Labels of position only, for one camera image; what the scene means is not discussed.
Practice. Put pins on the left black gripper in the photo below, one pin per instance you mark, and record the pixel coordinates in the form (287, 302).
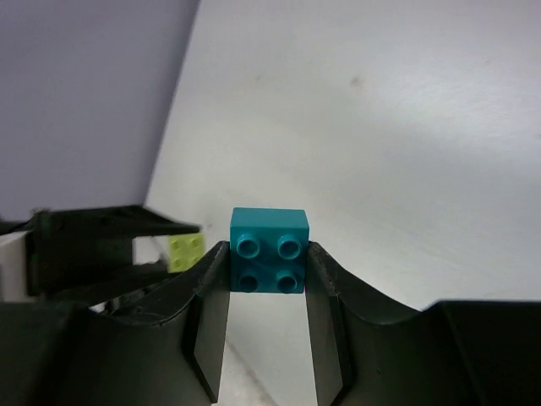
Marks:
(85, 255)

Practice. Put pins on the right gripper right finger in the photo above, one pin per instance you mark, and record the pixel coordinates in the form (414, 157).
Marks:
(369, 349)

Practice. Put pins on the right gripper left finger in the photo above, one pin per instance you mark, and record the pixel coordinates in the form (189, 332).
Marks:
(164, 349)

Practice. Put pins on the yellow-green square lego brick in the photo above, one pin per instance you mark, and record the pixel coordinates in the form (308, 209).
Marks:
(185, 250)

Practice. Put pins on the teal square lego brick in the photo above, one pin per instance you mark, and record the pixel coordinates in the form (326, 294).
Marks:
(268, 250)

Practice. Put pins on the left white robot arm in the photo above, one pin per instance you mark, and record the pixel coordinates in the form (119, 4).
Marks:
(13, 257)

